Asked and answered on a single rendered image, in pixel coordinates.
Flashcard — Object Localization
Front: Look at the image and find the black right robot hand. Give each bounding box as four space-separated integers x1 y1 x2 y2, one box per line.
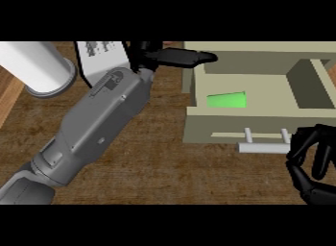
284 123 336 206

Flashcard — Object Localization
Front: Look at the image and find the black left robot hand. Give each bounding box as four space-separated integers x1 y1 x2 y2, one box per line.
126 40 219 74

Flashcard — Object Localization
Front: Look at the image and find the beige open drawer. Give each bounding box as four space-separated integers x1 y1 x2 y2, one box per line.
179 40 336 111

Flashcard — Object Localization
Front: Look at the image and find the beige drawer front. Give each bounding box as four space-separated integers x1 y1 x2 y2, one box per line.
181 106 336 145

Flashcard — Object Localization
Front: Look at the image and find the white printed box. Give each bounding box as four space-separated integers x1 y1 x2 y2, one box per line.
73 40 131 88

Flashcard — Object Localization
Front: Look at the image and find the green patch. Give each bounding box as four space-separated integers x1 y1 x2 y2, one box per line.
204 90 247 109

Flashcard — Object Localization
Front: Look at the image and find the white cylinder with grey rim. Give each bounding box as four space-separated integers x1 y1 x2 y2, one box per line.
0 40 78 99

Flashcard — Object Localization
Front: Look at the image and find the white bar handle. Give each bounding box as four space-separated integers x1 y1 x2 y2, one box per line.
237 127 293 155

